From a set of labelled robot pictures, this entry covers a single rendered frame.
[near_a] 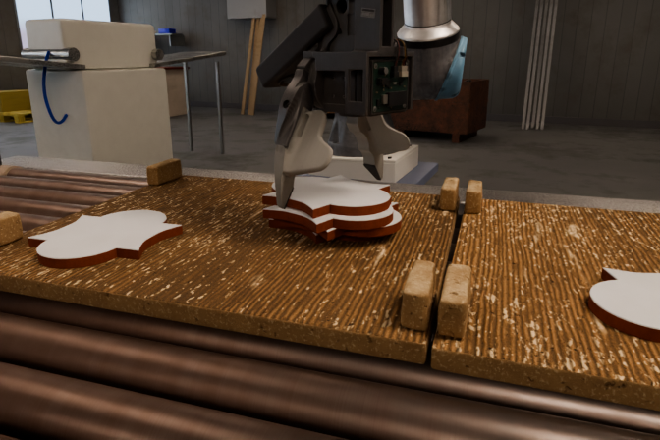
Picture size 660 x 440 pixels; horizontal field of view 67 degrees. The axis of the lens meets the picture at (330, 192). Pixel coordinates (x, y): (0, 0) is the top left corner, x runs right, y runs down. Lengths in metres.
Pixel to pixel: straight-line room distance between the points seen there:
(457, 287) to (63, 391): 0.24
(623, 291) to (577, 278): 0.04
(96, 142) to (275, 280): 4.20
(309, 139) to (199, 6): 11.23
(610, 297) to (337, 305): 0.19
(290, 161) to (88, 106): 4.10
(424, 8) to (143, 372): 0.77
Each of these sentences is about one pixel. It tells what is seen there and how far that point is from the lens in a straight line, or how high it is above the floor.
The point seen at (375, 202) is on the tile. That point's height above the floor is 0.97.
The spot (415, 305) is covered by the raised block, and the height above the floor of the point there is 0.95.
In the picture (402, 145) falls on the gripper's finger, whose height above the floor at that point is 1.02.
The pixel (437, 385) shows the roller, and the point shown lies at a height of 0.91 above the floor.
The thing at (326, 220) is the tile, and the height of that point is 0.96.
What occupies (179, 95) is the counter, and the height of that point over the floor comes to 0.37.
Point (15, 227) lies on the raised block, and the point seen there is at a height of 0.95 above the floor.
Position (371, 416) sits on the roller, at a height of 0.91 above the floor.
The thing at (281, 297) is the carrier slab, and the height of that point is 0.94.
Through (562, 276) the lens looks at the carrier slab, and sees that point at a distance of 0.45.
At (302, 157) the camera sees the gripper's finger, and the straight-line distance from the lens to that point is 0.44.
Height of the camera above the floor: 1.11
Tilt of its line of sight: 15 degrees down
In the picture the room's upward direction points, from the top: straight up
